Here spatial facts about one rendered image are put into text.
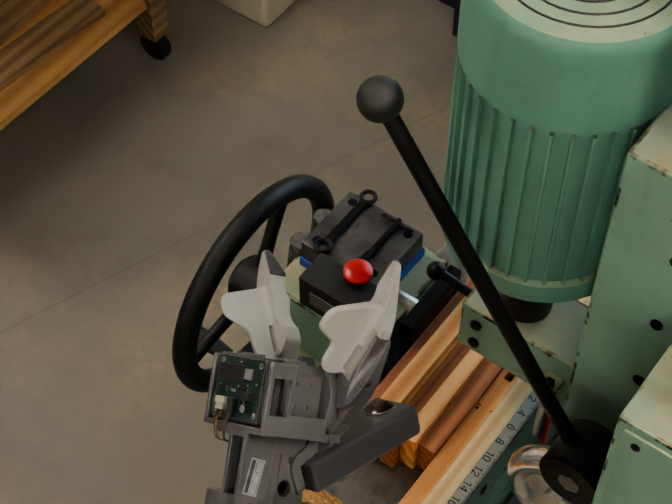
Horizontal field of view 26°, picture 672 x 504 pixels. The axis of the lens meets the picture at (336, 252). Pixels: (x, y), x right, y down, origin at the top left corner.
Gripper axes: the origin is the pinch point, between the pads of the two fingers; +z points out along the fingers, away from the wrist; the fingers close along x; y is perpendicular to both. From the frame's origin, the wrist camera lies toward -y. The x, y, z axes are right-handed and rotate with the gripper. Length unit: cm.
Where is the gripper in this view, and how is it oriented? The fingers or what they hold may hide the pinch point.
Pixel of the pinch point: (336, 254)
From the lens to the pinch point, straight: 109.5
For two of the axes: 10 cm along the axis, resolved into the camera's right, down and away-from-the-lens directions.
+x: -6.5, -0.5, 7.6
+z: 1.5, -9.9, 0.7
